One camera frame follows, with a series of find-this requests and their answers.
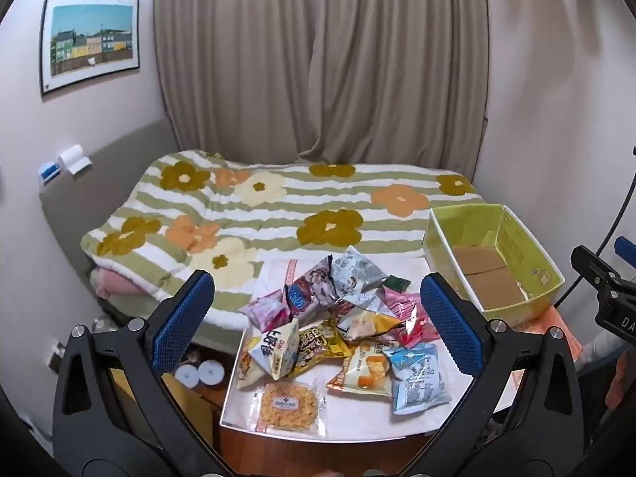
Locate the yellow potato chips packet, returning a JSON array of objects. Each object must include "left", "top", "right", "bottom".
[{"left": 338, "top": 308, "right": 403, "bottom": 343}]

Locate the beige curtain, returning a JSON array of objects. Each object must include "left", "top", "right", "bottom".
[{"left": 153, "top": 0, "right": 490, "bottom": 167}]

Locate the small pink snack packet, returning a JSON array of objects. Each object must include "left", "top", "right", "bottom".
[{"left": 239, "top": 291, "right": 291, "bottom": 334}]

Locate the grey blue snack packet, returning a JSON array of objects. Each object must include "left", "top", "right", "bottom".
[{"left": 330, "top": 245, "right": 389, "bottom": 304}]

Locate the waffle cookie clear packet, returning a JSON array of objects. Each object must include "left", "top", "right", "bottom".
[{"left": 256, "top": 379, "right": 326, "bottom": 435}]

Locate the pink white snack packet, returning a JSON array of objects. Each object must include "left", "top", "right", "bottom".
[{"left": 382, "top": 288, "right": 440, "bottom": 349}]

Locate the white paper roll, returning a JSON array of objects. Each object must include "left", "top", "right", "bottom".
[{"left": 57, "top": 144, "right": 93, "bottom": 176}]

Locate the white blue snack packet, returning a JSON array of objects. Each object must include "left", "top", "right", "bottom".
[{"left": 247, "top": 317, "right": 300, "bottom": 378}]

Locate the blue white small box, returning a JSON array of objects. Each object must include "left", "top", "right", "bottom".
[{"left": 39, "top": 161, "right": 63, "bottom": 187}]

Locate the orange white chips packet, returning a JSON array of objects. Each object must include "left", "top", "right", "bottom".
[{"left": 325, "top": 340, "right": 398, "bottom": 398}]

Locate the framed houses picture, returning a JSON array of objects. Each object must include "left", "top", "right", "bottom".
[{"left": 39, "top": 0, "right": 141, "bottom": 96}]

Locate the silver crumpled snack packet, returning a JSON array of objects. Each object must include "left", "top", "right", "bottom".
[{"left": 333, "top": 291, "right": 386, "bottom": 316}]

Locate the grey bed headboard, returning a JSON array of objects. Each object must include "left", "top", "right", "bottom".
[{"left": 40, "top": 118, "right": 175, "bottom": 309}]

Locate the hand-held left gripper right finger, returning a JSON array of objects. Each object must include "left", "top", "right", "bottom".
[{"left": 397, "top": 271, "right": 584, "bottom": 477}]

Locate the black cable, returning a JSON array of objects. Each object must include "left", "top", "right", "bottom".
[{"left": 554, "top": 146, "right": 636, "bottom": 309}]

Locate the pink folded blanket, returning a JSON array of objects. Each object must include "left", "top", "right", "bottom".
[{"left": 91, "top": 268, "right": 165, "bottom": 304}]

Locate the green cardboard box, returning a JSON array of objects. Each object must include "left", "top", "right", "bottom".
[{"left": 422, "top": 204, "right": 566, "bottom": 326}]

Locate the cream snack packet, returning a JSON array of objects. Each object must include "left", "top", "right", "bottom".
[{"left": 236, "top": 330, "right": 264, "bottom": 391}]

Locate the blue red cartoon snack packet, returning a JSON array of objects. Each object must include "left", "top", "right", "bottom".
[{"left": 284, "top": 254, "right": 343, "bottom": 324}]

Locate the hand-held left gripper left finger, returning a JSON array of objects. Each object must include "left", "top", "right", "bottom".
[{"left": 52, "top": 269, "right": 234, "bottom": 477}]

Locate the light blue snack packet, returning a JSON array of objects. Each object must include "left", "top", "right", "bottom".
[{"left": 390, "top": 345, "right": 453, "bottom": 414}]

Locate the yellow cartoon snack packet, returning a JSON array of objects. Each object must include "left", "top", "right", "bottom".
[{"left": 288, "top": 319, "right": 353, "bottom": 378}]

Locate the floral striped blanket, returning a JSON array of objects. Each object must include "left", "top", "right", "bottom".
[{"left": 79, "top": 150, "right": 485, "bottom": 331}]

